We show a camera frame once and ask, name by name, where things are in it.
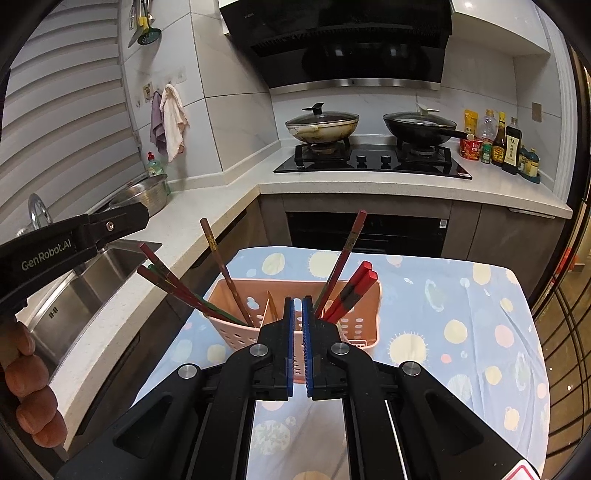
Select small jars in green tray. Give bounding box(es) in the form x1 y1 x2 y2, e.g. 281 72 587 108
518 145 541 184

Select purple hanging cloth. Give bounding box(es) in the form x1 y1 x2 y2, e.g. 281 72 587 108
150 91 168 155

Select dark soy sauce bottle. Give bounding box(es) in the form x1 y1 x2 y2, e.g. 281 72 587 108
502 117 523 175

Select clear plastic bottle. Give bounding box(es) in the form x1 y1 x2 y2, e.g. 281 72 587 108
475 109 496 144

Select glass wok lid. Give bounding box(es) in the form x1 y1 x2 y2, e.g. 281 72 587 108
285 104 360 131

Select black gas stove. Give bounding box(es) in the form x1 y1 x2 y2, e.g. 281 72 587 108
273 143 474 181

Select brown chopstick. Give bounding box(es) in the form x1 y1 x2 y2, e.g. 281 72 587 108
199 218 256 328

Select bright red chopstick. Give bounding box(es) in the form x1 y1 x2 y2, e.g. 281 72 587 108
321 261 374 321
325 270 379 324

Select glass pan lid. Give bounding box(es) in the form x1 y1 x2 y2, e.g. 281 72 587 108
384 104 458 130

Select person's left hand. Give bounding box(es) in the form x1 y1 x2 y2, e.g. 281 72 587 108
0 318 70 449

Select stainless steel colander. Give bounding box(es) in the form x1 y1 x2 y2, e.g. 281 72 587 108
108 173 171 217

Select dark red patterned chopstick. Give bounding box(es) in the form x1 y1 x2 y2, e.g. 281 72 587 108
139 243 222 319

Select green chopstick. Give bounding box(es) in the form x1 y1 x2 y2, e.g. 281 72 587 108
152 270 252 328
147 263 250 326

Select stainless steel sink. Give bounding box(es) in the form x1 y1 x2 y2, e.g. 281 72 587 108
16 240 163 370

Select beige wok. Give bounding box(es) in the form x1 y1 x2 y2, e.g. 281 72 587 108
285 117 360 144

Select black frying pan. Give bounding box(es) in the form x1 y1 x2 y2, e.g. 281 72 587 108
382 115 476 151

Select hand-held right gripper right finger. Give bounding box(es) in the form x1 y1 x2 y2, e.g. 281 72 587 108
302 296 541 480

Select blue planet print tablecloth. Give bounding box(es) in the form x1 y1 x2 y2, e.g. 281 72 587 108
131 247 552 480

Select chrome faucet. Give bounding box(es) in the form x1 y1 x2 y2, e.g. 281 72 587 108
28 193 52 232

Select window blinds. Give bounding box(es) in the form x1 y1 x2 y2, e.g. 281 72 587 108
0 0 139 241

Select black built-in appliance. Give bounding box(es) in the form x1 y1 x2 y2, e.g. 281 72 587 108
285 211 450 258

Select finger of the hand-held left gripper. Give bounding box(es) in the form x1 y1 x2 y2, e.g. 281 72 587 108
87 202 151 250

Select white hanging cloth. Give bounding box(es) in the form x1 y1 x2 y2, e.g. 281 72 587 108
159 84 190 162

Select black range hood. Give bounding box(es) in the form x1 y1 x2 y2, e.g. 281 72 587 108
219 0 453 90

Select brown sauce bottle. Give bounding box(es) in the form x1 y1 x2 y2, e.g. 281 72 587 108
491 112 508 167

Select pink perforated utensil holder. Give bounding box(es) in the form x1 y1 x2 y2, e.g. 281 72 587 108
203 277 383 384

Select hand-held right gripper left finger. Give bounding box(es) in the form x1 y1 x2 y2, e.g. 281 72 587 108
55 296 296 480

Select steel hanging spatula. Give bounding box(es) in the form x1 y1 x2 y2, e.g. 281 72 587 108
128 0 142 49

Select white kitchen countertop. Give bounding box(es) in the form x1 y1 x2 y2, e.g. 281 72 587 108
48 141 573 444

